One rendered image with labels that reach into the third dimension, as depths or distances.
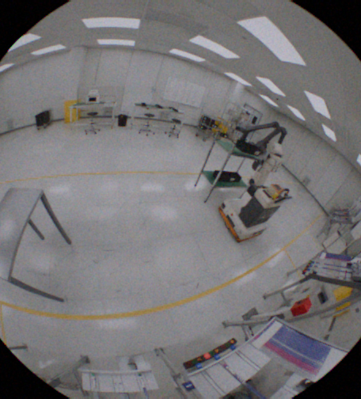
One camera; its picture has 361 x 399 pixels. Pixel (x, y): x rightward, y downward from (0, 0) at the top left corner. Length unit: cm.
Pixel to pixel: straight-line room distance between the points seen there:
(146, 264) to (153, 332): 73
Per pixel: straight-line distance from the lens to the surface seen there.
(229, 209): 212
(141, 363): 157
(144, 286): 150
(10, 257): 103
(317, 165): 910
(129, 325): 149
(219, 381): 88
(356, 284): 179
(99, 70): 630
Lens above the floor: 148
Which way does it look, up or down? 41 degrees down
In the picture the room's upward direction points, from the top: 21 degrees clockwise
